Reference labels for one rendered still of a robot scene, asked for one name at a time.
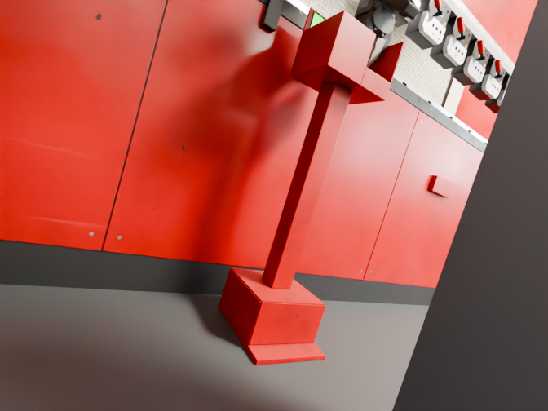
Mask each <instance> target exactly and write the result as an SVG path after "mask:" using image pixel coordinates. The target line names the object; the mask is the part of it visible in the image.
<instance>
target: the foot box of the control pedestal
mask: <svg viewBox="0 0 548 411"><path fill-rule="evenodd" d="M263 272H264V271H257V270H250V269H242V268H235V267H231V268H230V269H229V273H228V277H227V280H226V283H225V286H224V289H223V294H222V297H221V299H220V304H219V309H220V310H221V312H222V313H223V314H224V316H225V318H226V319H227V321H228V323H229V324H230V326H231V327H232V329H233V330H234V332H235V333H236V335H237V337H238V338H239V339H240V341H241V343H242V344H243V346H244V348H245V349H246V350H247V352H248V353H249V355H250V357H251V359H252V360H253V362H254V363H255V364H256V365H269V364H279V363H290V362H300V361H311V360H325V357H326V355H325V354H324V353H323V352H322V350H321V349H320V348H319V347H318V346H317V345H316V344H315V343H314V342H315V339H316V334H317V331H318V329H319V326H320V322H321V319H322V316H323V314H324V311H325V307H326V305H325V304H324V303H323V302H322V301H320V300H319V299H318V298H317V297H316V296H315V295H313V294H312V293H311V292H309V291H308V290H307V289H305V288H304V287H303V286H302V285H300V284H299V283H298V282H297V281H296V280H294V279H293V281H292V285H291V287H290V289H274V288H271V287H270V286H269V285H268V284H267V283H266V282H265V281H264V280H263V279H262V277H263Z"/></svg>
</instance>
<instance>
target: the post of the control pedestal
mask: <svg viewBox="0 0 548 411"><path fill-rule="evenodd" d="M350 98H351V91H349V90H348V89H346V88H344V87H343V86H340V85H339V84H338V83H336V82H335V83H330V84H326V85H322V86H321V87H320V91H319V94H318V96H317V99H316V104H315V107H314V110H313V113H312V117H311V120H310V123H309V126H308V128H307V133H306V136H305V139H304V142H303V146H302V149H301V152H300V155H299V158H298V163H297V165H296V168H295V171H294V176H293V178H292V182H291V185H290V187H289V192H288V195H287V197H286V200H285V205H284V208H283V210H282V214H281V218H280V221H279V224H278V227H277V230H276V235H275V237H274V240H273V243H272V248H271V250H270V254H269V256H268V259H267V264H266V267H265V269H264V272H263V277H262V279H263V280H264V281H265V282H266V283H267V284H268V285H269V286H270V287H271V288H274V289H290V287H291V285H292V281H293V279H294V274H295V272H296V269H297V266H298V261H299V259H300V256H301V253H302V250H303V246H304V243H305V240H306V238H307V233H308V230H309V227H310V225H311V222H312V217H313V215H314V212H315V209H316V204H317V202H318V199H319V196H320V191H321V189H322V186H323V183H324V181H325V176H326V173H327V170H328V168H329V164H330V160H331V157H332V155H333V152H334V148H335V144H336V142H337V139H338V135H339V131H340V129H341V126H342V123H343V119H344V116H345V113H346V111H347V106H348V104H349V100H350Z"/></svg>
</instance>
